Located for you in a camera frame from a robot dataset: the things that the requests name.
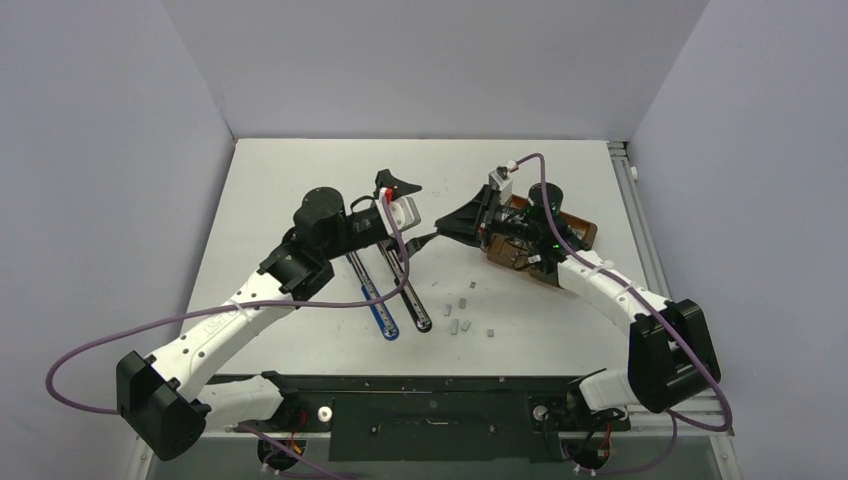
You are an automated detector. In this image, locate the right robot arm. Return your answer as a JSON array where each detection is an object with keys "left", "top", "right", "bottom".
[{"left": 435, "top": 183, "right": 721, "bottom": 428}]

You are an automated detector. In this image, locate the brown plastic tray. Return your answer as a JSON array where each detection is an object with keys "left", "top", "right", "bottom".
[{"left": 484, "top": 213, "right": 598, "bottom": 288}]

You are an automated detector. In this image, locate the blue stapler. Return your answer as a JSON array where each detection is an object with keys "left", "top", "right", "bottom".
[{"left": 345, "top": 252, "right": 399, "bottom": 341}]

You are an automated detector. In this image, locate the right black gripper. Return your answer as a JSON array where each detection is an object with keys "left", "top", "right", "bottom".
[{"left": 437, "top": 185, "right": 542, "bottom": 248}]

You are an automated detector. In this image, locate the aluminium front rail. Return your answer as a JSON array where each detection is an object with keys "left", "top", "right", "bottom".
[{"left": 137, "top": 390, "right": 735, "bottom": 440}]

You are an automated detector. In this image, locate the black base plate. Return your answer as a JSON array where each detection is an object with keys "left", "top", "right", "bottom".
[{"left": 248, "top": 374, "right": 631, "bottom": 462}]

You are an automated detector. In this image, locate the black stapler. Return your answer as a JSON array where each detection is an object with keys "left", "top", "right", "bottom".
[{"left": 377, "top": 242, "right": 433, "bottom": 333}]

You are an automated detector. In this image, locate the aluminium side rail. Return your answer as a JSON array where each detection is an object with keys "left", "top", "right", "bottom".
[{"left": 601, "top": 141, "right": 672, "bottom": 320}]

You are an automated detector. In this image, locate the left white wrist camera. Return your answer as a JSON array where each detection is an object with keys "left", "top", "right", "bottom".
[{"left": 376, "top": 197, "right": 421, "bottom": 237}]

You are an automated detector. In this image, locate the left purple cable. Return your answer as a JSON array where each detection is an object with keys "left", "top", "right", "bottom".
[{"left": 44, "top": 188, "right": 412, "bottom": 480}]

